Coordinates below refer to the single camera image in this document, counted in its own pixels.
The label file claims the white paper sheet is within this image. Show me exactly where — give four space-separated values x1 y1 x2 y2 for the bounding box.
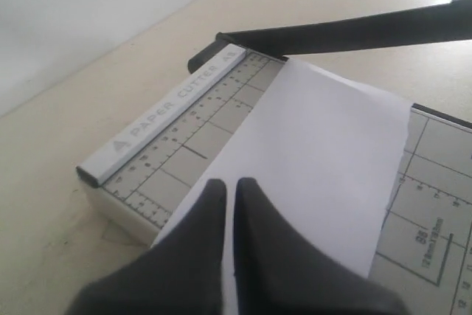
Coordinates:
150 57 412 315

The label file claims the black cutter blade arm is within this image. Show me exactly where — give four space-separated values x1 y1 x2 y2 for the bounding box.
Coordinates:
187 0 471 73

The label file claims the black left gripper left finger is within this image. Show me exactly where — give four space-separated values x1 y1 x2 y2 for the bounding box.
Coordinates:
72 179 226 314

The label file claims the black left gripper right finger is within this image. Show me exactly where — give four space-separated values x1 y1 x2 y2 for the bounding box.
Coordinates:
233 178 409 314

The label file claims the grey paper cutter base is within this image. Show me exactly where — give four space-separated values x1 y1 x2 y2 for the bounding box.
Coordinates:
77 45 471 314

